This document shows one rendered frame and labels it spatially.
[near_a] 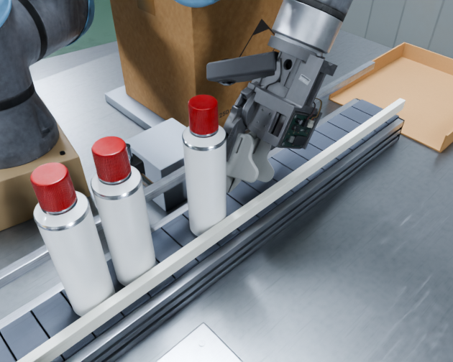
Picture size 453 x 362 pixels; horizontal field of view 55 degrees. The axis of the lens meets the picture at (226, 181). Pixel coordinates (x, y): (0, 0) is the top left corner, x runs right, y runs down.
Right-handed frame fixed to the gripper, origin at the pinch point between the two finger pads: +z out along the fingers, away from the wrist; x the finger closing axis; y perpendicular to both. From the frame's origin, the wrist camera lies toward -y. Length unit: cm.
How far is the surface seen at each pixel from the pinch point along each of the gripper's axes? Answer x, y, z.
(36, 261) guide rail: -23.5, -2.7, 10.9
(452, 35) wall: 181, -39, -51
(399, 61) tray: 65, -11, -26
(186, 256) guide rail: -8.7, 4.9, 7.6
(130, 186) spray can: -19.3, 2.9, -1.6
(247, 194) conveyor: 6.5, 0.1, 2.5
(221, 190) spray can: -5.1, 3.5, -0.7
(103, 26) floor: 153, -265, 20
